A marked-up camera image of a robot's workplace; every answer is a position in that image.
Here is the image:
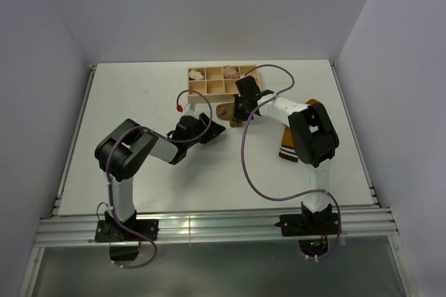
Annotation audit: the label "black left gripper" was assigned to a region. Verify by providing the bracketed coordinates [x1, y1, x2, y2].
[185, 113, 226, 149]

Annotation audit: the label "tan ribbed sock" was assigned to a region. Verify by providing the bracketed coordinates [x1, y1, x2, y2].
[216, 102, 244, 128]

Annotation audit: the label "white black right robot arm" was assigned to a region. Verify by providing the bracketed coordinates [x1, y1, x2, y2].
[233, 76, 339, 234]

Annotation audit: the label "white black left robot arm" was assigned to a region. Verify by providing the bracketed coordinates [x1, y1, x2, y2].
[94, 113, 226, 241]

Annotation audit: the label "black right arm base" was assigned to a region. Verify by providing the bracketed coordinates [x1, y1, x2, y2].
[274, 213, 341, 261]

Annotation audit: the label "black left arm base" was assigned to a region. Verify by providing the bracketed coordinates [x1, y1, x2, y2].
[94, 217, 159, 264]

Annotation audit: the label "wooden compartment tray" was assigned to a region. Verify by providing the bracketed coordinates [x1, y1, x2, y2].
[187, 65, 261, 103]

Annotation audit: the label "beige rolled sock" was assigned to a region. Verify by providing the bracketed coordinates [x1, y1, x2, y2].
[222, 66, 240, 79]

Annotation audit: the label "cream rolled sock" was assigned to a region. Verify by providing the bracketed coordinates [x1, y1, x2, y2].
[188, 69, 205, 81]

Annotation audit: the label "mustard orange sock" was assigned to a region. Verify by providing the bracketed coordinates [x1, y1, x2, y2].
[271, 98, 339, 168]

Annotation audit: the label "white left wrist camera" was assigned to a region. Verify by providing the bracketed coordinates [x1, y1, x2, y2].
[176, 102, 197, 118]

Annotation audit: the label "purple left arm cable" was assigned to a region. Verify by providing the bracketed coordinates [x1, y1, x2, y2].
[104, 89, 213, 270]

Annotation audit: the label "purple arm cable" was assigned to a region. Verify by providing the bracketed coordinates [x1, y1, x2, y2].
[240, 63, 344, 261]
[104, 89, 213, 270]

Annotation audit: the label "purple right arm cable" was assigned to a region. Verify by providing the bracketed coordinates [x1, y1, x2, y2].
[240, 63, 344, 261]

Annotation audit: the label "aluminium table edge rail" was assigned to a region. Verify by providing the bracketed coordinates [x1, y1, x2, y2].
[53, 64, 98, 209]

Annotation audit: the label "aluminium front frame rails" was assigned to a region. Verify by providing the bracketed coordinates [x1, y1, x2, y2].
[33, 206, 399, 248]

